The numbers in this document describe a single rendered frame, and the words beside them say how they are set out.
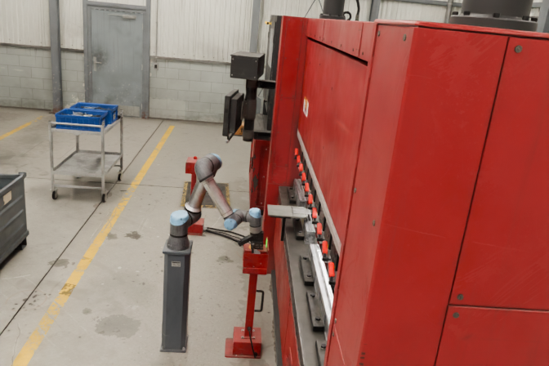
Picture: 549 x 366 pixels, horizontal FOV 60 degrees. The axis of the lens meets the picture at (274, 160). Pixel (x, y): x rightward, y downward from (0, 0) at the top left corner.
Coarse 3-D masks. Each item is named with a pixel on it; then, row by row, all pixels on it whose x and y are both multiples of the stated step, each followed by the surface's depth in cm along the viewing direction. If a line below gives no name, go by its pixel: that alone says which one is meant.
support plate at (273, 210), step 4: (268, 204) 341; (268, 208) 334; (272, 208) 335; (276, 208) 335; (280, 208) 336; (284, 208) 337; (288, 208) 337; (300, 208) 339; (304, 208) 340; (268, 212) 327; (272, 212) 328; (276, 212) 328; (280, 212) 329; (284, 212) 330; (288, 212) 330; (284, 216) 325; (288, 216) 325; (292, 216) 325; (296, 216) 325; (300, 216) 325; (304, 216) 326
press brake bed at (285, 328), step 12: (276, 228) 411; (276, 240) 401; (276, 252) 391; (276, 264) 383; (276, 276) 372; (288, 276) 289; (276, 288) 412; (288, 288) 283; (276, 300) 395; (288, 300) 278; (276, 312) 379; (288, 312) 275; (276, 324) 364; (288, 324) 269; (276, 336) 351; (288, 336) 265; (276, 348) 338; (288, 348) 260; (276, 360) 331; (300, 360) 217
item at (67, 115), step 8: (64, 112) 564; (72, 112) 572; (80, 112) 570; (88, 112) 573; (96, 112) 574; (104, 112) 574; (56, 120) 540; (64, 120) 541; (72, 120) 541; (80, 120) 542; (88, 120) 542; (96, 120) 543; (104, 120) 564; (56, 128) 542; (64, 128) 543; (72, 128) 544; (80, 128) 545; (88, 128) 544; (96, 128) 546
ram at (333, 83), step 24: (312, 48) 346; (336, 48) 279; (312, 72) 336; (336, 72) 243; (360, 72) 189; (312, 96) 326; (336, 96) 238; (360, 96) 186; (312, 120) 317; (336, 120) 233; (312, 144) 308; (336, 144) 228; (336, 168) 223; (336, 192) 219; (336, 216) 215; (336, 240) 211
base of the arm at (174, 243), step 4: (172, 236) 310; (176, 236) 309; (180, 236) 309; (184, 236) 311; (168, 240) 312; (172, 240) 310; (176, 240) 310; (180, 240) 310; (184, 240) 312; (188, 240) 315; (168, 244) 312; (172, 244) 310; (176, 244) 309; (180, 244) 310; (184, 244) 313; (188, 244) 314; (168, 248) 312; (172, 248) 310; (176, 248) 310; (180, 248) 310; (184, 248) 312
